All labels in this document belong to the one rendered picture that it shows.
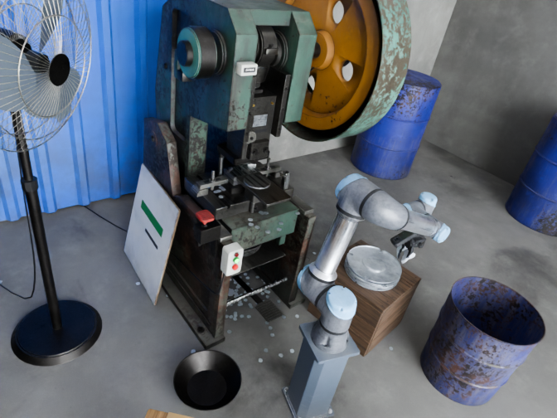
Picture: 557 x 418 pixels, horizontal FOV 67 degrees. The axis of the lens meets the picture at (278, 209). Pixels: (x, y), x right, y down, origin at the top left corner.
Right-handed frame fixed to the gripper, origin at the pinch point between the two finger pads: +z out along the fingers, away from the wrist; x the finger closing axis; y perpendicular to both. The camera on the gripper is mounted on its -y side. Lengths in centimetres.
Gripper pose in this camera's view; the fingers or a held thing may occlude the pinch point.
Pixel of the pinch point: (399, 259)
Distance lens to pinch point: 207.5
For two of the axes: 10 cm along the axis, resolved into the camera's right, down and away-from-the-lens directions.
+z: -1.5, 8.2, 5.5
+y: 9.2, -0.8, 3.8
